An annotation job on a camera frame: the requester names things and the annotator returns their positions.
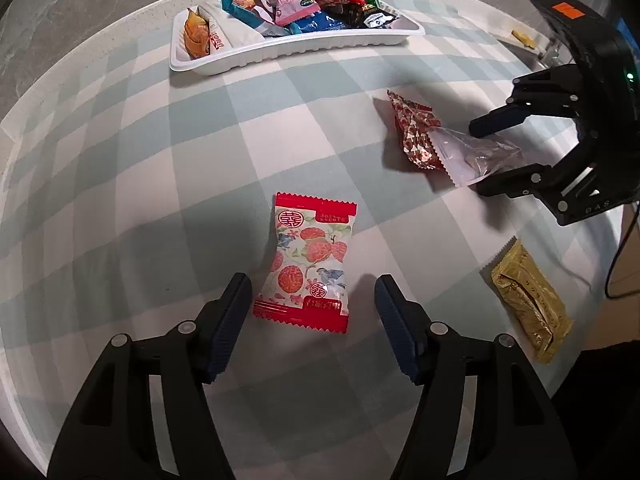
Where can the blue cartoon snack packet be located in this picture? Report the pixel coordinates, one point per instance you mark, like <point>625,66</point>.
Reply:
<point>245,5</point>

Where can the orange snack packet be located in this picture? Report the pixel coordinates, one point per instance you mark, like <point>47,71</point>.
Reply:
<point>196,35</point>

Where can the clear snack packet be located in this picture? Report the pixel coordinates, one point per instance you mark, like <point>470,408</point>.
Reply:
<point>465,155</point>

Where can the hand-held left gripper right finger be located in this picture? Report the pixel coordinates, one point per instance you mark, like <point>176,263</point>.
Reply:
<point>395,320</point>

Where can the white plastic tray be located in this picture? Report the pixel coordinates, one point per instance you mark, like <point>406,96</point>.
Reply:
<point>300,45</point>

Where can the red and white fruit-print packet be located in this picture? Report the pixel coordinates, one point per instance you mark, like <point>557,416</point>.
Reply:
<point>305,255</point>

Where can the red triangle-patterned snack packet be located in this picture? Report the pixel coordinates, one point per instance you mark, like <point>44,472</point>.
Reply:
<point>415,130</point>

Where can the black snack packet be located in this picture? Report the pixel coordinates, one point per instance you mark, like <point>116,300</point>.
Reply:
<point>372,17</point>

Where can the gold snack packet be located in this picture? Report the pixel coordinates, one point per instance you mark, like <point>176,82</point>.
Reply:
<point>525,300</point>

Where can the person's dark clothing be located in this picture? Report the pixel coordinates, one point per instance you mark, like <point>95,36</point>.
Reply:
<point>600,410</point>

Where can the white and red snack packet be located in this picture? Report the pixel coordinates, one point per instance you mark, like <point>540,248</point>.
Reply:
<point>235,35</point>

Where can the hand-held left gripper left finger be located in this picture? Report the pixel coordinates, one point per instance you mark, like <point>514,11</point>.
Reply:
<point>230,320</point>

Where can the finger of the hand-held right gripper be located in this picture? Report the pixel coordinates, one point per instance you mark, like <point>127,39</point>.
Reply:
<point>515,182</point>
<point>500,120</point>

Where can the checkered tablecloth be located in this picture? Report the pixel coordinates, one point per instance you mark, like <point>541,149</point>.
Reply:
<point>150,160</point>

